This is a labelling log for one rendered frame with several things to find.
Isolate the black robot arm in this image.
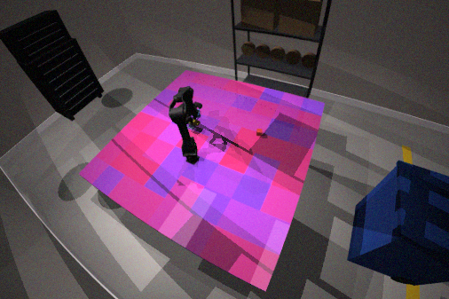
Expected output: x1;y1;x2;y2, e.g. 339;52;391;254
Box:
169;86;200;165

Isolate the yellow bar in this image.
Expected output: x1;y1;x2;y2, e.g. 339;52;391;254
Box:
191;119;201;126

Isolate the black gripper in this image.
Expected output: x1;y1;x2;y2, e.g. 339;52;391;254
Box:
185;101;202;124

